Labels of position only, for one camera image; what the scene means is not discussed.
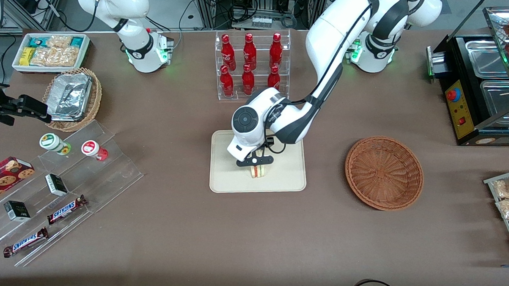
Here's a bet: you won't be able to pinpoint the clear acrylic bottle rack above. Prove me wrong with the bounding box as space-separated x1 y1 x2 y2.
213 27 292 104

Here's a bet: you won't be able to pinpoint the red lid drink cup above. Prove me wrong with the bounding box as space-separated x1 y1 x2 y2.
81 140 109 162

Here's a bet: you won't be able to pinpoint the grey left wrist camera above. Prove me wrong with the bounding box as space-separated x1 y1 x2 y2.
235 153 275 169

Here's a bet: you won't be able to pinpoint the small black box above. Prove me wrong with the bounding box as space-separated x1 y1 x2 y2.
44 173 69 197
3 200 32 223

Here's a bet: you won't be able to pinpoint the beige plastic tray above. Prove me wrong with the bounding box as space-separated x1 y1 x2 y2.
209 125 309 196

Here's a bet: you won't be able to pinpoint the grey wire rack tray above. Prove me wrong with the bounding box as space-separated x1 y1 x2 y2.
481 167 509 259

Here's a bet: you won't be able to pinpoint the clear acrylic stepped display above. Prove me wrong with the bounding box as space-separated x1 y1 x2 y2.
0 116 146 272

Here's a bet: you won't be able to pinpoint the black food warmer appliance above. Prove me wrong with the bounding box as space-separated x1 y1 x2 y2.
423 0 509 148

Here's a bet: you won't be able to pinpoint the red cookie box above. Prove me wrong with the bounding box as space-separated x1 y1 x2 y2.
0 156 36 209

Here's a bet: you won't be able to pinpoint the yellow snack packet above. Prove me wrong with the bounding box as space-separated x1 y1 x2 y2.
19 47 36 66

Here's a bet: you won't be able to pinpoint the stacked foil containers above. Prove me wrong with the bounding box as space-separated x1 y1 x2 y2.
46 71 93 122

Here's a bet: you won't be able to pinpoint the small clear cracker bag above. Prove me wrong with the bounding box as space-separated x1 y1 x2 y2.
46 35 73 49

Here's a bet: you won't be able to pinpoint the white rectangular snack bin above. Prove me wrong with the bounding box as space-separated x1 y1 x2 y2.
11 31 91 76

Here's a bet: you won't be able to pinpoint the red soda bottle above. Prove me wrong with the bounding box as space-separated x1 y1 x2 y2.
267 65 282 90
219 65 236 97
220 34 237 72
269 32 284 70
241 64 256 96
242 33 258 72

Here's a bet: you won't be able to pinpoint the round brown wicker basket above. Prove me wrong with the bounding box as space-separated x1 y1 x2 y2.
343 135 425 212

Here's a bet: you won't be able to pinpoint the triangular sandwich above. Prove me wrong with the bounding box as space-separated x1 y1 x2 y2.
248 162 268 179

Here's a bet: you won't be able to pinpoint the steel warmer pan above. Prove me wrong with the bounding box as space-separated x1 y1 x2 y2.
463 38 509 80
479 79 509 121

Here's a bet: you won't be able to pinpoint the large clear cracker bag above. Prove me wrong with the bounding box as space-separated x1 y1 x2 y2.
30 46 79 68

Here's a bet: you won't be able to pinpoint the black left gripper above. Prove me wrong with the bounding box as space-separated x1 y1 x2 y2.
247 136 277 176

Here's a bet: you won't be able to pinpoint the oval tan wicker basket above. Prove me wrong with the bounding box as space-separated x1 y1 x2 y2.
41 66 103 134

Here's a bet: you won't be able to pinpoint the green lid drink cup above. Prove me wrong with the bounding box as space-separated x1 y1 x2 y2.
39 132 72 156

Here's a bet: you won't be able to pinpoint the brown Snickers bar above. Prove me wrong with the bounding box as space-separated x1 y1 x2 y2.
46 193 88 226
3 225 49 260

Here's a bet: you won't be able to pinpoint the grey power strip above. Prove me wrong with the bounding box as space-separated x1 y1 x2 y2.
250 15 273 30

